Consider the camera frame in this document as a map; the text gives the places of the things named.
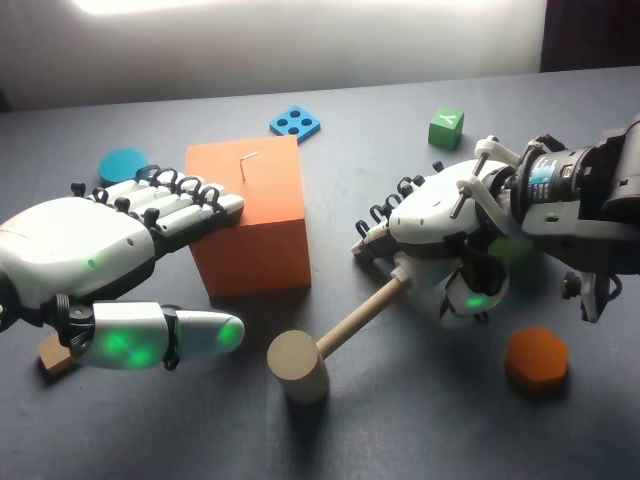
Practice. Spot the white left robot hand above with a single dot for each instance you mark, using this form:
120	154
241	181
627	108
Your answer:
65	240

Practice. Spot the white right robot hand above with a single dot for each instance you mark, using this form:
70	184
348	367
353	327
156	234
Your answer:
435	205

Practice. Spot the large orange cube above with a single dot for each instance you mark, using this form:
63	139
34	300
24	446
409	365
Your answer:
260	255

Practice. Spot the wooden mallet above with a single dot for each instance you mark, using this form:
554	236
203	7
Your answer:
300	365

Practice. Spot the bent metal nail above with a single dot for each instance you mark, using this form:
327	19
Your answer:
243	167

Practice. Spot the small green letter cube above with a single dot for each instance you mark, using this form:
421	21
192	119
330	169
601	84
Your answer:
445	134

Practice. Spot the large green textured cube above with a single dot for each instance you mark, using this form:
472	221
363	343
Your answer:
512	250

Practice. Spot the blue round disc block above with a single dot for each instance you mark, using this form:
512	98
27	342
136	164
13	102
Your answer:
120	162

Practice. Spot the tan wooden block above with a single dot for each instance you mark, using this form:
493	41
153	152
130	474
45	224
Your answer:
52	357

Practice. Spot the blue square four-hole block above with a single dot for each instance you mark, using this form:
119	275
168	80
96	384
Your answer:
295	132

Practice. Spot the orange hexagon block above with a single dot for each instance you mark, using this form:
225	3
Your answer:
536	357

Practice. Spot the grey tablecloth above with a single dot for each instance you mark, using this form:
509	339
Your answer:
400	435

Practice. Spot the dark background panel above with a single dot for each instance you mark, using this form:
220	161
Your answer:
590	30

